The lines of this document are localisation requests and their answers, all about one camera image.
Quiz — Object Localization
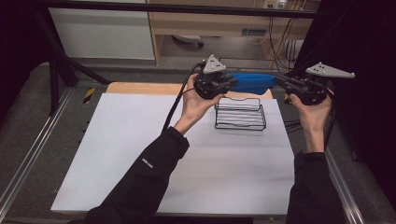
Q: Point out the blue towel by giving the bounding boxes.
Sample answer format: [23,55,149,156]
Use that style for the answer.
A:
[228,72,277,96]

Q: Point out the wooden table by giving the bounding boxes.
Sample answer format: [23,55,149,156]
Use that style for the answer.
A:
[106,81,275,100]

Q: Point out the white power strip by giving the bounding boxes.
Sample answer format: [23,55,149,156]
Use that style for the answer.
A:
[262,0,288,10]

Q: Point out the person's right hand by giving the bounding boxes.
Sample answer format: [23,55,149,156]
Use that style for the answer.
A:
[289,88,334,134]

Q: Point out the black metal stand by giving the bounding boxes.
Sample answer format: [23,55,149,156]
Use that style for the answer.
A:
[284,60,318,78]
[31,8,111,117]

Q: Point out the white cabinet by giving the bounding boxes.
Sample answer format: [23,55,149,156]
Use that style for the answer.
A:
[48,0,156,61]

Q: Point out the black horizontal frame bar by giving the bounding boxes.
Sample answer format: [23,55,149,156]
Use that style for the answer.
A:
[31,0,332,20]

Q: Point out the wooden desk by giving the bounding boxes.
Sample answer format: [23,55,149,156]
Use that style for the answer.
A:
[146,0,322,67]

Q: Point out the hanging black cable bundle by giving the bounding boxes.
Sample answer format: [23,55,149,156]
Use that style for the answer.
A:
[268,15,301,70]

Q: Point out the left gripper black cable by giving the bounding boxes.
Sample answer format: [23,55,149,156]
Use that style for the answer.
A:
[161,61,207,134]

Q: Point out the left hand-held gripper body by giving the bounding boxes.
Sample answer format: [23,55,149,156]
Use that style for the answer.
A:
[193,54,228,101]

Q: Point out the white table board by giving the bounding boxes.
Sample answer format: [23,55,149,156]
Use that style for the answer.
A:
[50,92,296,217]

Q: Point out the black curtain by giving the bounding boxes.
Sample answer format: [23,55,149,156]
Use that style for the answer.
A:
[297,0,396,204]
[0,0,50,125]

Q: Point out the person's left hand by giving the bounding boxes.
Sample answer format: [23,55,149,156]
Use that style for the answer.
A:
[173,74,224,136]

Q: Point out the black floor cables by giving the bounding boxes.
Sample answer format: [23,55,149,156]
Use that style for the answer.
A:
[283,119,304,134]

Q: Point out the office chair wheel base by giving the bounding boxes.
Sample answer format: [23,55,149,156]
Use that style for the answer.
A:
[172,34,205,49]

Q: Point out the black wire rack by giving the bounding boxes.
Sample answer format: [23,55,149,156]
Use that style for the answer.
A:
[214,57,272,132]

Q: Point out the aluminium floor rail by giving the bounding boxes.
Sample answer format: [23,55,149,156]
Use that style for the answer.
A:
[0,88,75,213]
[323,146,366,224]

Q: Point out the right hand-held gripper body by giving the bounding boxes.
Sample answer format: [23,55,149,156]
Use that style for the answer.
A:
[285,62,356,106]

